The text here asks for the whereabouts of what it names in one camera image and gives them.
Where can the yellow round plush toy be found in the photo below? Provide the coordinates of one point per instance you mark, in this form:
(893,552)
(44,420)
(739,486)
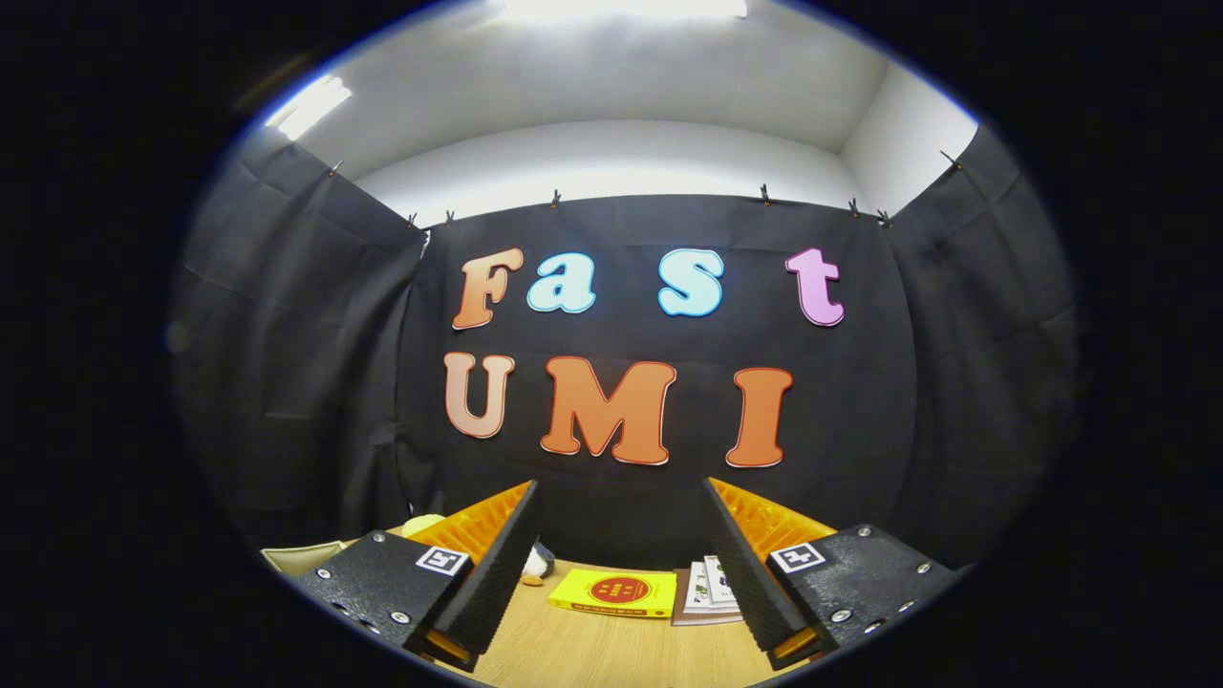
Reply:
(420,525)

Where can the penguin plush toy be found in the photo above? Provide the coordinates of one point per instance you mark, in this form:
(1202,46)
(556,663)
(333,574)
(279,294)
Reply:
(537,564)

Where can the yellow book red circle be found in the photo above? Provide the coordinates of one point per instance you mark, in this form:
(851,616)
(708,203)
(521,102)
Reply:
(611,592)

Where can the cream fabric storage box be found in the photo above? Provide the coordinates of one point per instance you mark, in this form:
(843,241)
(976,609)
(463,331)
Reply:
(301,557)

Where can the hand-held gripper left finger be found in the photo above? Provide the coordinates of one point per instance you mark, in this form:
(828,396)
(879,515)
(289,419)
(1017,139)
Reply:
(497,583)

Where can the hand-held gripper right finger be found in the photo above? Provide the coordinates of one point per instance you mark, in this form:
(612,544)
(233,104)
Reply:
(750,573)

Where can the row of small cloth clips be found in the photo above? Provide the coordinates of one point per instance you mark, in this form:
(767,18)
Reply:
(554,200)

